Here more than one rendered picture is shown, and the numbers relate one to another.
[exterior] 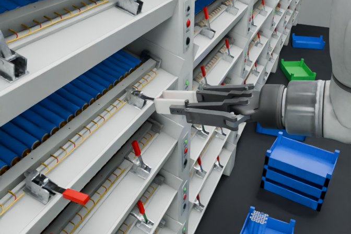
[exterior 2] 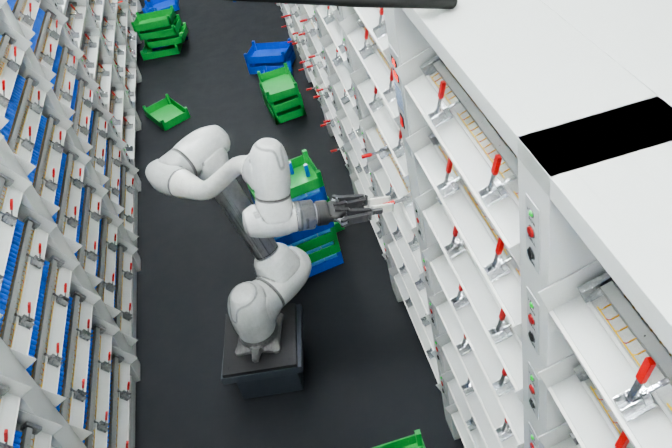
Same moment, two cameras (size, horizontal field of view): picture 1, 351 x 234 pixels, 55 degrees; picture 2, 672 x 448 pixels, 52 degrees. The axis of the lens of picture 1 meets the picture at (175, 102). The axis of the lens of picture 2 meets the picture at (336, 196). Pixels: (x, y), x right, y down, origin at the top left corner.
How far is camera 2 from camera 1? 2.29 m
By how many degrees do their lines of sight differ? 105
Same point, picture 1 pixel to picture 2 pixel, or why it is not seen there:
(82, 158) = (390, 169)
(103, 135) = (397, 180)
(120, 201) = (406, 228)
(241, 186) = not seen: outside the picture
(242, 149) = not seen: outside the picture
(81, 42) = (383, 128)
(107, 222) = (400, 219)
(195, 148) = (459, 369)
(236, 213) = not seen: outside the picture
